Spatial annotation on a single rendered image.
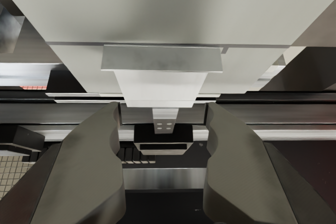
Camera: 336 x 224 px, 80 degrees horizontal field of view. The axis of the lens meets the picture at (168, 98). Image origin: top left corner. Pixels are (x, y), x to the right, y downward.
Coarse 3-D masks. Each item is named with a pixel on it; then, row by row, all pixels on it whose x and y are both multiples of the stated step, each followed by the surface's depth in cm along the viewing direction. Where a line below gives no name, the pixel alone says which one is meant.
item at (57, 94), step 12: (60, 72) 24; (48, 84) 23; (60, 84) 23; (72, 84) 23; (60, 96) 25; (72, 96) 25; (84, 96) 25; (96, 96) 25; (108, 96) 25; (120, 96) 25
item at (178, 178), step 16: (128, 176) 21; (144, 176) 21; (160, 176) 21; (176, 176) 21; (192, 176) 21; (128, 192) 20; (144, 192) 20; (160, 192) 20; (176, 192) 20; (192, 192) 20; (128, 208) 19; (144, 208) 19; (160, 208) 19; (176, 208) 19; (192, 208) 19
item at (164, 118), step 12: (156, 108) 27; (168, 108) 27; (156, 120) 32; (168, 120) 32; (144, 132) 41; (156, 132) 39; (168, 132) 39; (180, 132) 41; (192, 132) 41; (144, 144) 41; (156, 144) 41; (168, 144) 41; (180, 144) 41
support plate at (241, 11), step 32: (32, 0) 11; (64, 0) 11; (96, 0) 11; (128, 0) 11; (160, 0) 11; (192, 0) 11; (224, 0) 11; (256, 0) 11; (288, 0) 11; (320, 0) 11; (64, 32) 14; (96, 32) 14; (128, 32) 14; (160, 32) 14; (192, 32) 14; (224, 32) 14; (256, 32) 14; (288, 32) 14; (96, 64) 17; (224, 64) 18; (256, 64) 18
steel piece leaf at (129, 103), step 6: (126, 102) 25; (132, 102) 25; (138, 102) 25; (144, 102) 25; (150, 102) 25; (156, 102) 25; (162, 102) 25; (168, 102) 25; (174, 102) 25; (180, 102) 25; (186, 102) 25; (192, 102) 25
